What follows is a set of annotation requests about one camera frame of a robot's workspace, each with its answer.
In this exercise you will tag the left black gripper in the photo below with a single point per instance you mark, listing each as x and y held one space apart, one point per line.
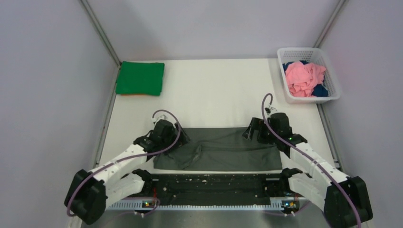
183 139

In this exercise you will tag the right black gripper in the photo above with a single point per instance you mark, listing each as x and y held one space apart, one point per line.
256 123

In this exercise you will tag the dark grey t-shirt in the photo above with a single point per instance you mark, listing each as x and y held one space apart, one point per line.
220 149

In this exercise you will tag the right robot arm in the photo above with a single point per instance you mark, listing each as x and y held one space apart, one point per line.
344 200

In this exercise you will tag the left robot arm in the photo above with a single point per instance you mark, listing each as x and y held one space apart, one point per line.
92 192

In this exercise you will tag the pink t-shirt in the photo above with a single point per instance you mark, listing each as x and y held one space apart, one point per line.
303 78

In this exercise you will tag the dark blue t-shirt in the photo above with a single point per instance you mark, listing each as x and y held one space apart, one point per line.
319 91

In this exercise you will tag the folded green t-shirt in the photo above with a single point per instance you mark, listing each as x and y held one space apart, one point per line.
137 78

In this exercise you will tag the white plastic basket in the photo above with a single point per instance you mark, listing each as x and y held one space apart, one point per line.
307 76

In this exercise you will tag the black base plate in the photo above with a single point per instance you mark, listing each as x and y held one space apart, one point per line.
216 189

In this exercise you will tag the white slotted cable duct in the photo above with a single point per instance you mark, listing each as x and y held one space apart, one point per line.
140 205

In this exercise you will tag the right corner metal post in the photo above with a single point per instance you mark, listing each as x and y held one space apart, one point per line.
330 23

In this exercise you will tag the corner metal post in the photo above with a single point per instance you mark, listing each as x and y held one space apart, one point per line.
100 31
330 23

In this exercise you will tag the left corner metal post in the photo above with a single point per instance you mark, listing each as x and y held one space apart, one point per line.
100 31

